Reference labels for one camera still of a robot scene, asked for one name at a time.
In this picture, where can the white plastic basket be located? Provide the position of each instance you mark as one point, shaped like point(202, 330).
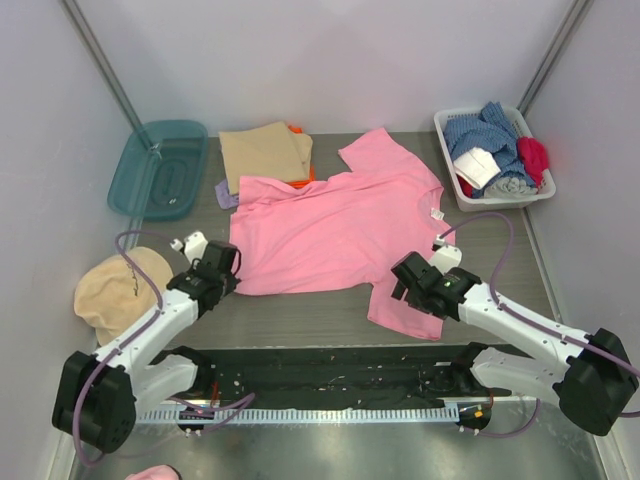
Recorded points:
point(478, 203)

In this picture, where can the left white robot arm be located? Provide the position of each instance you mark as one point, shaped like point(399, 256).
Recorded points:
point(101, 395)

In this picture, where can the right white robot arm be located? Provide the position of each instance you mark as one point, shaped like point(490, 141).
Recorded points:
point(589, 377)

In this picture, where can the orange t shirt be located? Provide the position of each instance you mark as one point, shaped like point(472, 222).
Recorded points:
point(305, 181)

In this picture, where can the beige t shirt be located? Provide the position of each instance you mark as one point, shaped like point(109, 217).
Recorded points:
point(272, 151)

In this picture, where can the magenta cloth in basket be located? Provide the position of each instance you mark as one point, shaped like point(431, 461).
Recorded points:
point(534, 158)

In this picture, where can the red cloth in basket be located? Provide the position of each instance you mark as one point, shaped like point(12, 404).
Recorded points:
point(466, 188)

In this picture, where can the pink cloth at bottom edge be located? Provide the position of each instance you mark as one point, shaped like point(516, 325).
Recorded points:
point(159, 472)

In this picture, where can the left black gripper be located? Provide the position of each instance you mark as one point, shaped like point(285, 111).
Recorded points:
point(228, 282)

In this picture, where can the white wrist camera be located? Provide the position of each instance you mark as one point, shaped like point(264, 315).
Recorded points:
point(192, 247)
point(445, 256)

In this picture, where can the beige crumpled cloth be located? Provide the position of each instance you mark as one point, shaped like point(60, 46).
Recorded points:
point(112, 296)

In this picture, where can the aluminium frame post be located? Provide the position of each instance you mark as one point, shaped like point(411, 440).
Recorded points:
point(87, 36)
point(569, 26)

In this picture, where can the lavender t shirt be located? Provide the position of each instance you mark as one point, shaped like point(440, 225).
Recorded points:
point(225, 199)

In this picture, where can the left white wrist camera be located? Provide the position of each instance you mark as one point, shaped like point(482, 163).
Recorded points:
point(192, 247)

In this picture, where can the pink t shirt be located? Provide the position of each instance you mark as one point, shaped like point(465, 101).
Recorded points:
point(346, 231)

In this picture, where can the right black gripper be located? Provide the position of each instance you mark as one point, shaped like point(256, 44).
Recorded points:
point(405, 279)

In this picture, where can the teal plastic bin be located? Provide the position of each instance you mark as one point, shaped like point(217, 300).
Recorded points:
point(160, 169)

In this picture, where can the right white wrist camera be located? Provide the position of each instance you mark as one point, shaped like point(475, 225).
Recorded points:
point(445, 256)

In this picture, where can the blue checked shirt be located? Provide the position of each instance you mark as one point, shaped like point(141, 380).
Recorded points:
point(492, 131)

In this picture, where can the white cloth in basket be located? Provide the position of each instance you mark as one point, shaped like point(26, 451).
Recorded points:
point(477, 167)

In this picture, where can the right aluminium frame post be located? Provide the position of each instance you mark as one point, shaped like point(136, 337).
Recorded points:
point(569, 26)

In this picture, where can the white slotted cable duct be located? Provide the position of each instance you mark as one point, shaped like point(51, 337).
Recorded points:
point(178, 414)

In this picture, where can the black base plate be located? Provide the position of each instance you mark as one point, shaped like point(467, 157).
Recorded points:
point(339, 378)

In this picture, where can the grey cloth in basket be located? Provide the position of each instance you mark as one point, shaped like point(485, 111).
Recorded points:
point(510, 188)

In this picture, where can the left aluminium frame post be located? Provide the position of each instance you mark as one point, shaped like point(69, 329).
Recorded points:
point(87, 36)

